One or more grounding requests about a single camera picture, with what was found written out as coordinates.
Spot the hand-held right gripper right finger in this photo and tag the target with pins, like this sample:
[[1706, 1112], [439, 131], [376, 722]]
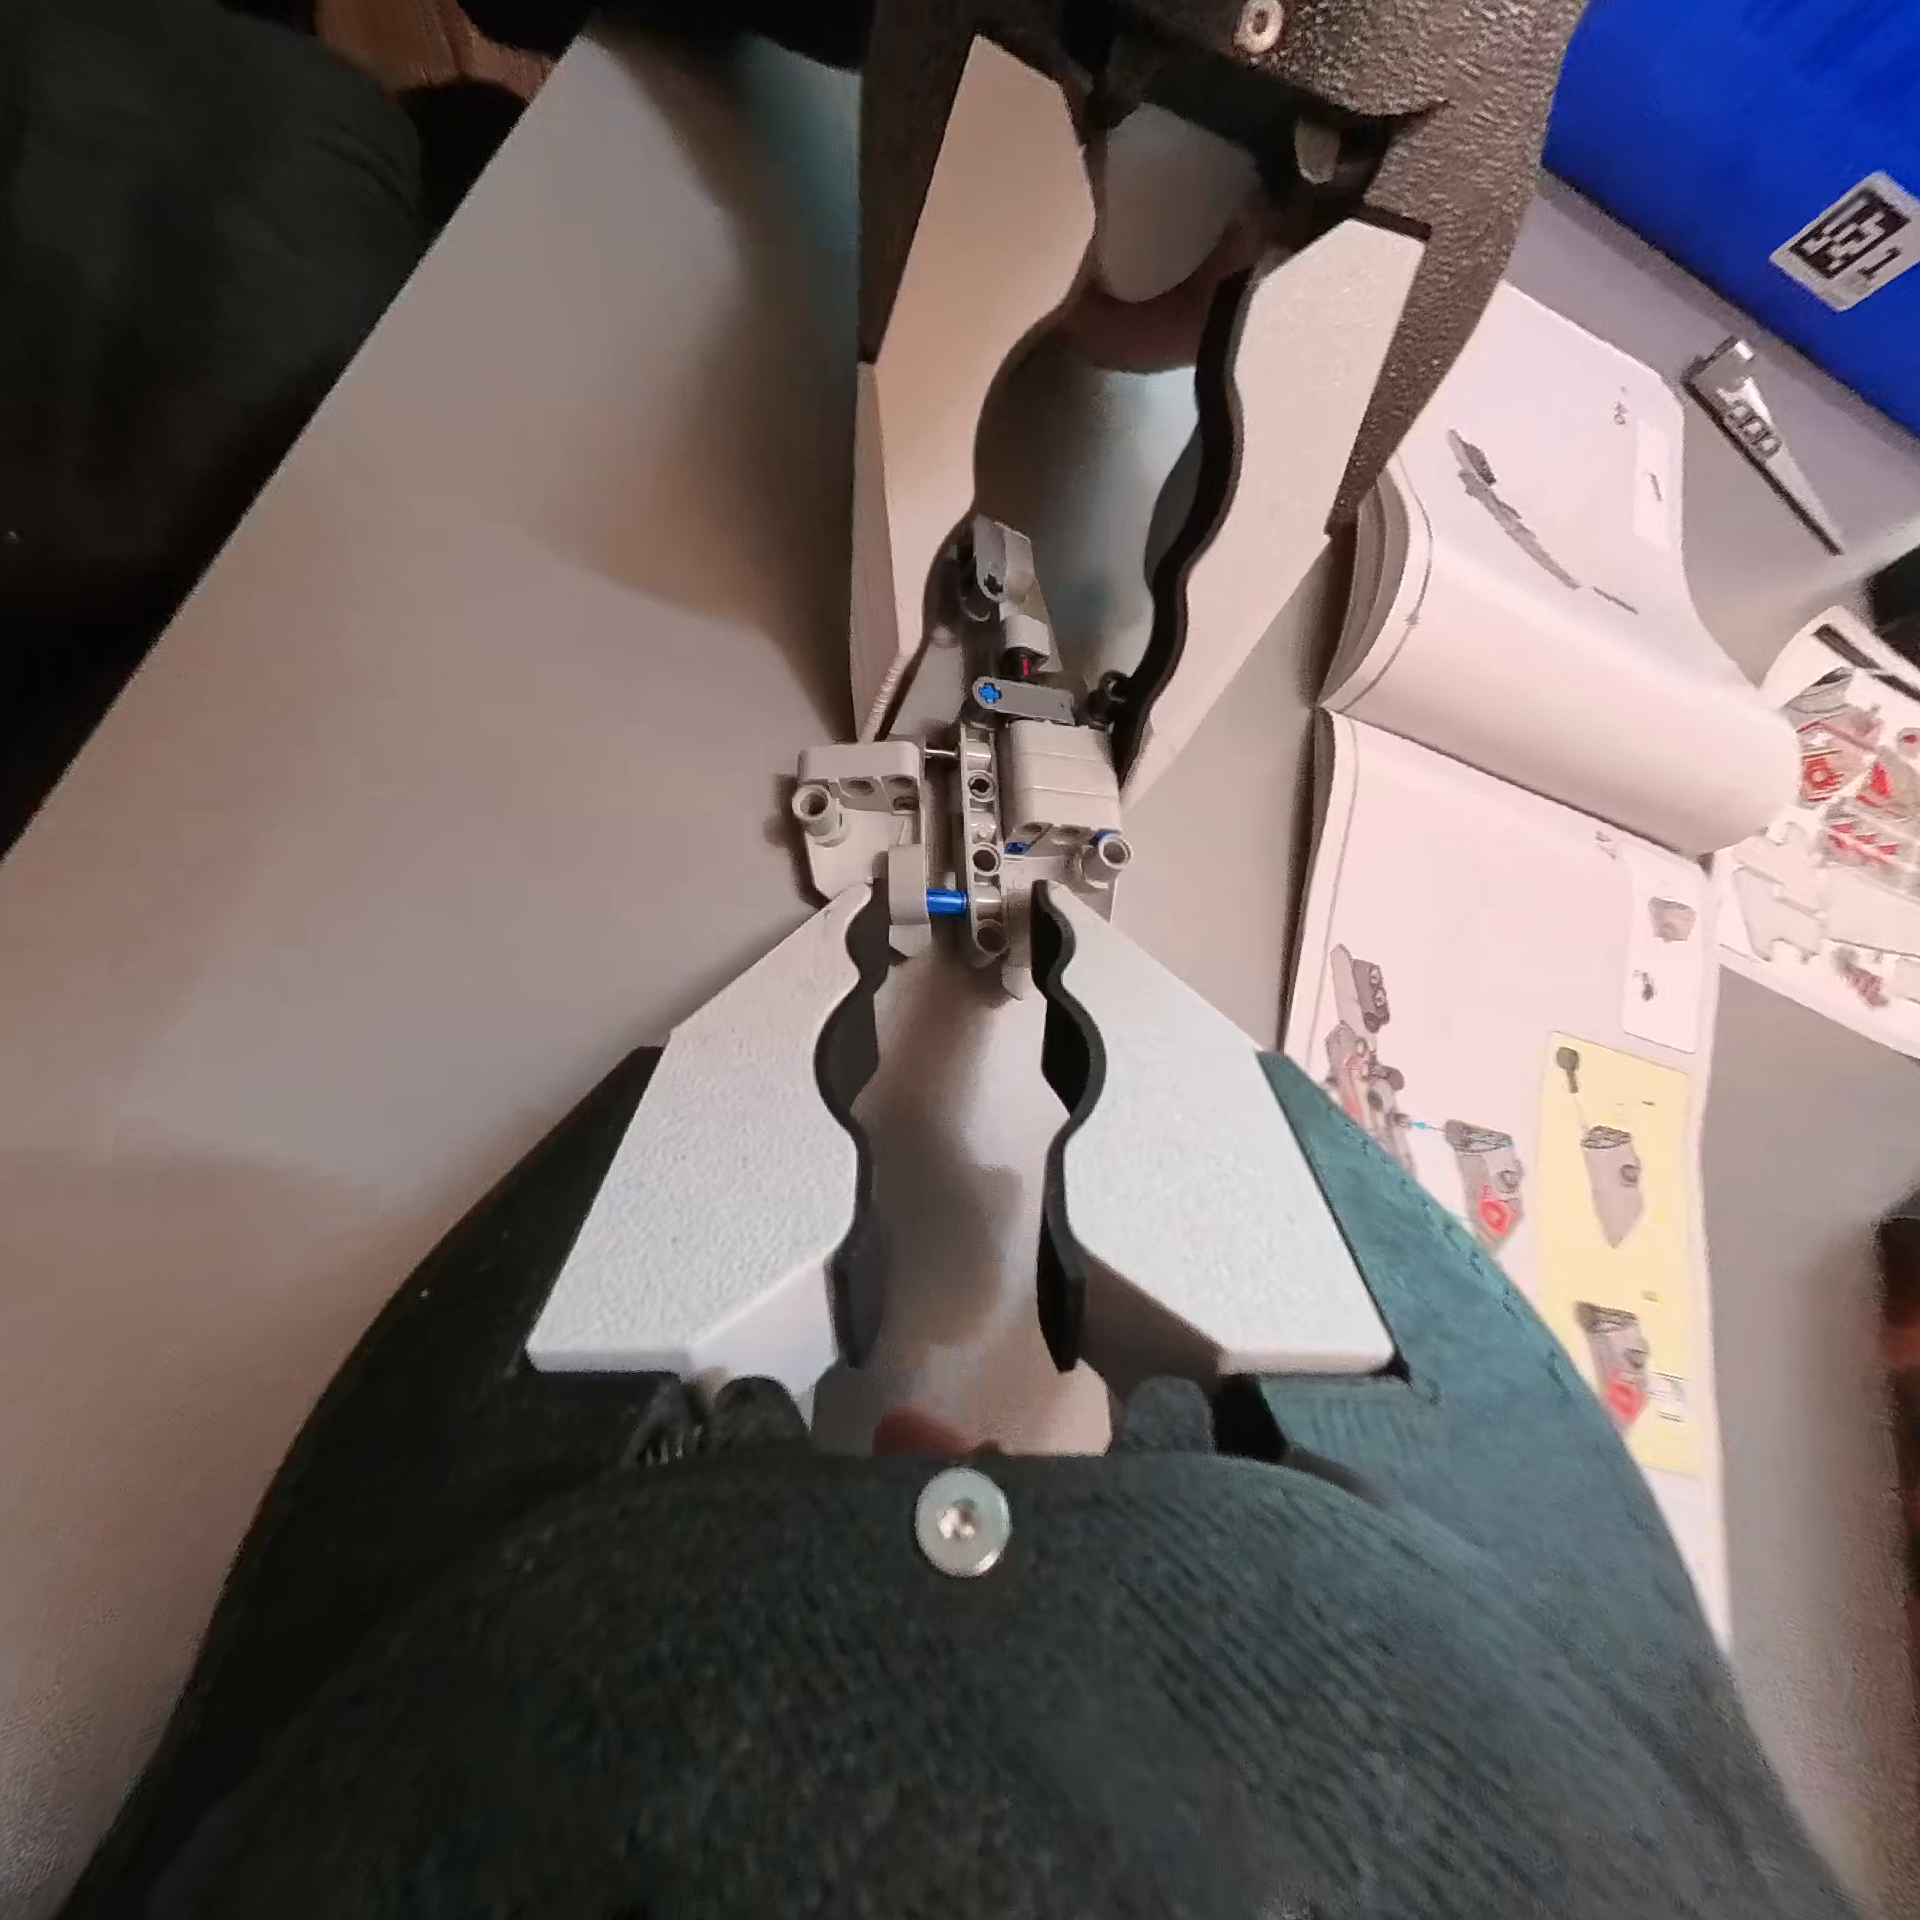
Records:
[[1215, 1185]]

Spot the grey toy brick model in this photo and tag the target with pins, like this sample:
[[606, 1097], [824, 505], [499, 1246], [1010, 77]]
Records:
[[1033, 781]]

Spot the red and grey sticker sheet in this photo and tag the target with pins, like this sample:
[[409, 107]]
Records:
[[1837, 838]]

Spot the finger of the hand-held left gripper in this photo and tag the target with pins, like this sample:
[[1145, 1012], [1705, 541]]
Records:
[[938, 329], [1309, 434]]

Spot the dark cloth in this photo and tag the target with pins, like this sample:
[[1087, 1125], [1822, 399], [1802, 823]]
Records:
[[179, 302]]

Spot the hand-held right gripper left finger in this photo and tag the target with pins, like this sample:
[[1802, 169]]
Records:
[[706, 1185]]

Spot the white building instruction booklet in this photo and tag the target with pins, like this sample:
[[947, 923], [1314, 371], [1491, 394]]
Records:
[[1501, 931]]

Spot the blue storage bin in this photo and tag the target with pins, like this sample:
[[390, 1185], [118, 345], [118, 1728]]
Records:
[[1681, 138]]

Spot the grey toy brick panel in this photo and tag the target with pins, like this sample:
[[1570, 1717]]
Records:
[[1753, 428]]

